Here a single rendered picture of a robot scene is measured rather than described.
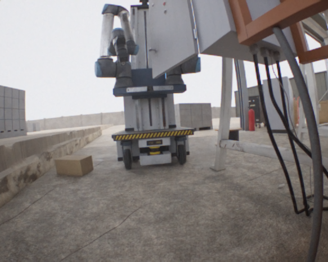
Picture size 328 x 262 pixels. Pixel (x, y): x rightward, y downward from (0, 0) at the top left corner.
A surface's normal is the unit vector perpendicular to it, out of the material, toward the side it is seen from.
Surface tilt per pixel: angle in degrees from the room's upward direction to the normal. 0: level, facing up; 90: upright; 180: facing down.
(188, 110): 90
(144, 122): 90
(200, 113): 90
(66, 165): 90
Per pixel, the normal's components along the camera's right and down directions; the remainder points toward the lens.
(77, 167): -0.11, 0.07
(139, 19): 0.13, 0.06
